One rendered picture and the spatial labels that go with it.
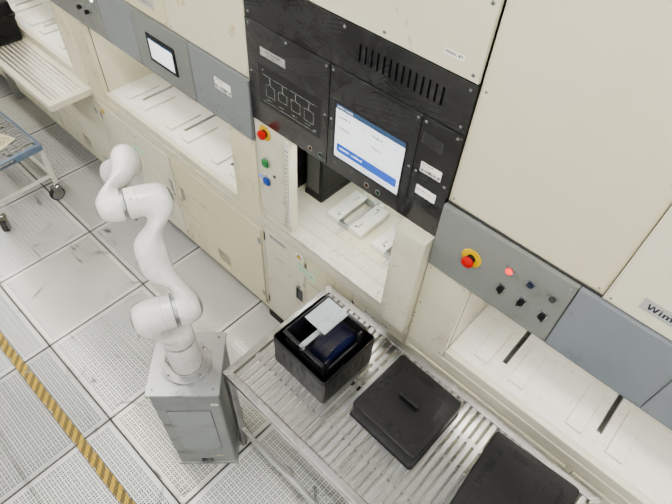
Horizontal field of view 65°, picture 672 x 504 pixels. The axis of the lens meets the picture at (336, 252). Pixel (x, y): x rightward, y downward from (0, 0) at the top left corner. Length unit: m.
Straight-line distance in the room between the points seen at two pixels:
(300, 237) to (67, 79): 1.93
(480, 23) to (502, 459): 1.26
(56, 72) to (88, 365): 1.78
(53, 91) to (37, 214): 0.89
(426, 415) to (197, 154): 1.72
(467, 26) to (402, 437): 1.31
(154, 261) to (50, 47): 2.41
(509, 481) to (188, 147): 2.14
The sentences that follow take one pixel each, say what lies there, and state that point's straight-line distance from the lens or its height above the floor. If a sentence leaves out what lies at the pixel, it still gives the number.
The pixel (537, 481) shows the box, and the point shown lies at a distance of 1.86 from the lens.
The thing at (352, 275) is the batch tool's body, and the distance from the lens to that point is 2.27.
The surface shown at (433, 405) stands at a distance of 2.02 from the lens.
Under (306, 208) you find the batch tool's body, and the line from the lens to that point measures 2.52.
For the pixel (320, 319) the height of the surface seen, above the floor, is 1.08.
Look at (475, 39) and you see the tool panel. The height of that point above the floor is 2.06.
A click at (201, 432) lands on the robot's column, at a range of 2.48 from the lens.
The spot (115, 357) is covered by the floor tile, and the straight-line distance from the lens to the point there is 3.21.
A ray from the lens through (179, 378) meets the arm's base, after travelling 2.17.
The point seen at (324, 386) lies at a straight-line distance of 1.95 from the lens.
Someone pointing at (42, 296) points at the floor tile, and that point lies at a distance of 3.61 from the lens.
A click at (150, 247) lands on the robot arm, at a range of 1.77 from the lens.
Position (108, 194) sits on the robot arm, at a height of 1.51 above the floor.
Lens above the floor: 2.67
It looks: 50 degrees down
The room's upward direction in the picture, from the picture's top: 4 degrees clockwise
